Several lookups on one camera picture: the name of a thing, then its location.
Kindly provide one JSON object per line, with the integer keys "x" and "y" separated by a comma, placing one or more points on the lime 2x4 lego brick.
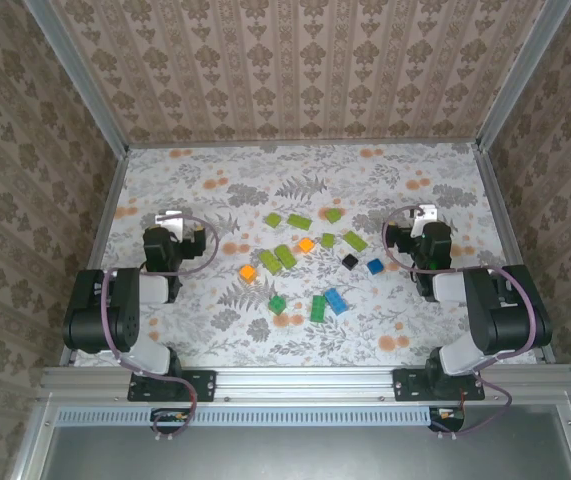
{"x": 355, "y": 241}
{"x": 299, "y": 221}
{"x": 285, "y": 256}

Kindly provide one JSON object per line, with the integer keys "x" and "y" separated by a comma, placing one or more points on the black 2x2 lego brick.
{"x": 349, "y": 261}

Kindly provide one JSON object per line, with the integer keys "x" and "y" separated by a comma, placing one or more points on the orange 2x2 lego brick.
{"x": 306, "y": 245}
{"x": 248, "y": 273}

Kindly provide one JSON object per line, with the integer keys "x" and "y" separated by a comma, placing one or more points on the lime 2x2 lego brick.
{"x": 273, "y": 220}
{"x": 333, "y": 215}
{"x": 327, "y": 240}

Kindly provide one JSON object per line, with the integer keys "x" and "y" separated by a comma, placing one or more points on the light blue 2x4 lego brick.
{"x": 336, "y": 301}

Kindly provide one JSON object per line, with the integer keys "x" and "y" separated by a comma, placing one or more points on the green 2x2 lego brick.
{"x": 277, "y": 304}

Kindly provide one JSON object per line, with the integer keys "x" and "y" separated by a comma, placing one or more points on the green 2x4 lego brick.
{"x": 318, "y": 308}

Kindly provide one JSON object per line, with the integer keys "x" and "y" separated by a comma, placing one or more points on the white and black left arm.
{"x": 100, "y": 315}

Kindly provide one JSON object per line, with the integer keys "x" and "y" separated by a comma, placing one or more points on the blue 2x2 lego brick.
{"x": 375, "y": 266}

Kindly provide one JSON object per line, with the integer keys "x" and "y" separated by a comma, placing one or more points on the floral table cover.
{"x": 315, "y": 165}

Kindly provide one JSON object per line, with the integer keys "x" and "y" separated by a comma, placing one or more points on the thin aluminium edge strip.
{"x": 315, "y": 143}

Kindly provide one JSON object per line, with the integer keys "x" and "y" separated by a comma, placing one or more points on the grey metal panel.
{"x": 315, "y": 455}

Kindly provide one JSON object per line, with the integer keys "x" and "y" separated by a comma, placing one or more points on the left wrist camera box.
{"x": 170, "y": 222}

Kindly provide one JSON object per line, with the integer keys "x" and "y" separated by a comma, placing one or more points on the aluminium side rail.
{"x": 109, "y": 210}
{"x": 501, "y": 210}

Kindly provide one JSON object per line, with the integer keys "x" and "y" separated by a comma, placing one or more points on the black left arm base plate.
{"x": 205, "y": 382}

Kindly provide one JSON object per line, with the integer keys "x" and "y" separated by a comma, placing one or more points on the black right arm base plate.
{"x": 405, "y": 387}

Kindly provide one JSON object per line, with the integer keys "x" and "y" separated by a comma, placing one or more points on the wide aluminium mounting rail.
{"x": 255, "y": 386}

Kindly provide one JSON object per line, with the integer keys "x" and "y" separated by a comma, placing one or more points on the aluminium frame post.
{"x": 79, "y": 75}
{"x": 521, "y": 75}

